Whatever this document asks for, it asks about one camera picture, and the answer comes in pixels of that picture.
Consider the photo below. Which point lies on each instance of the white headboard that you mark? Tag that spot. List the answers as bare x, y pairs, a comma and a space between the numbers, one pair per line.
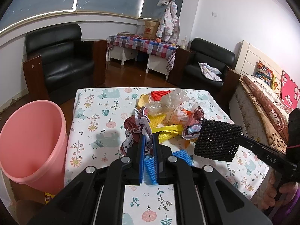
248, 58

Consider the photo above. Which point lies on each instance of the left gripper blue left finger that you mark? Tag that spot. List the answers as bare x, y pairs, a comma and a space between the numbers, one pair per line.
141, 155

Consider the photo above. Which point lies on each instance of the white cap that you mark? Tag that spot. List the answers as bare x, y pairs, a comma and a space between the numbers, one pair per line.
163, 2

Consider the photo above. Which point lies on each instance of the white desk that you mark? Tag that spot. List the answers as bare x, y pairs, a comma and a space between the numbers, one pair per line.
141, 59

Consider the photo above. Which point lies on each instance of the red foam net sleeve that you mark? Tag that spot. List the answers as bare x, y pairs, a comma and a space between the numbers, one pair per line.
158, 94

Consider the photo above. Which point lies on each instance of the brown paper shopping bag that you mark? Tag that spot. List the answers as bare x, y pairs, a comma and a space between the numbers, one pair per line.
150, 29

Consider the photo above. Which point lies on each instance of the clear bubble wrap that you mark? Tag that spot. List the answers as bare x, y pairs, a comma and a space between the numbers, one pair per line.
167, 103

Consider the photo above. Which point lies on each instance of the bowl on desk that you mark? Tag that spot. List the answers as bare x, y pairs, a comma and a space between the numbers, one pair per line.
125, 33

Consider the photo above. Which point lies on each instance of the black leather armchair left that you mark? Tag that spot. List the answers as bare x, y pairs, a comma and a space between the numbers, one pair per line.
58, 62

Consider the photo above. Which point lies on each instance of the plastic drink cup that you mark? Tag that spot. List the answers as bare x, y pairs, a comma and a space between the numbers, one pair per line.
183, 43

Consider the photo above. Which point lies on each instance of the yellow plastic bag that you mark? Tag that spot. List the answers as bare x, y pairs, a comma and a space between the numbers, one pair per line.
168, 132

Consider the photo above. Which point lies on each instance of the black foam net sleeve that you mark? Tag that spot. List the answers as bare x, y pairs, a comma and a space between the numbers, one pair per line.
218, 140

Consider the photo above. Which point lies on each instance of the orange peel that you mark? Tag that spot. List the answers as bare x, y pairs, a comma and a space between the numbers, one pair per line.
144, 99

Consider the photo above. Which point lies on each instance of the red flower pillow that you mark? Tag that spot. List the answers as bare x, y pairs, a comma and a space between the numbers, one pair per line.
289, 91

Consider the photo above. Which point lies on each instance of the plaid tablecloth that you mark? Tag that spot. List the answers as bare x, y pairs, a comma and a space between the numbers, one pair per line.
151, 47

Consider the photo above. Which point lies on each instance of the orange white snack wrapper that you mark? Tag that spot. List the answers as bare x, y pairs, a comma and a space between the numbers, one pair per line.
178, 116

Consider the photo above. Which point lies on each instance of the floral puffer jacket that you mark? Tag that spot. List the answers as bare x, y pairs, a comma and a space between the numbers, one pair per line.
168, 30

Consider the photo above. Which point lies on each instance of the blue foam net sleeve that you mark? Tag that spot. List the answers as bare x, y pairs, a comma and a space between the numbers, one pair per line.
149, 165

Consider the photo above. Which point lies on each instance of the cloth on armchair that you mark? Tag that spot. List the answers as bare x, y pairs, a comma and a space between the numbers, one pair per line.
209, 72

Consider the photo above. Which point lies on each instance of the colourful paper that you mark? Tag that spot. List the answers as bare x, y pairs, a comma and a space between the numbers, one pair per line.
193, 126
135, 126

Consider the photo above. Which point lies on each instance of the colourful pillow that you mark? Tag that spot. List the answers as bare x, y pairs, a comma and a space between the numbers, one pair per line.
264, 73

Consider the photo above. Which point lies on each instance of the yellow foam net sleeve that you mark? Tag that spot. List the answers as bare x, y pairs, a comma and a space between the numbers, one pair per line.
157, 121

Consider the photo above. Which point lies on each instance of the floral bear tablecloth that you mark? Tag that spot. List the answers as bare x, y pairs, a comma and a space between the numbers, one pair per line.
97, 132

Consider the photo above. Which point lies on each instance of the black leather armchair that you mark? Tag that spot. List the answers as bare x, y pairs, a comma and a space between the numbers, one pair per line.
58, 62
186, 72

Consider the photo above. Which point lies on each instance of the black leather armchair right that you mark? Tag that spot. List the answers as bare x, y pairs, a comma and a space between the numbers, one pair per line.
186, 72

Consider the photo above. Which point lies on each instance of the wall socket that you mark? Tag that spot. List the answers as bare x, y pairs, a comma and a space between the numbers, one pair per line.
214, 14

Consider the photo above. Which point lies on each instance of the pink plastic trash bin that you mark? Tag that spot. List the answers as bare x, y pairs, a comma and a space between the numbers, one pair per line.
33, 146

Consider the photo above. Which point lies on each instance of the bed with brown blanket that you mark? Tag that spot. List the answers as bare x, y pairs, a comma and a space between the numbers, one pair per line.
262, 115

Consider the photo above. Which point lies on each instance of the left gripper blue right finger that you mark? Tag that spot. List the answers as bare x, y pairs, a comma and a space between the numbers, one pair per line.
156, 146

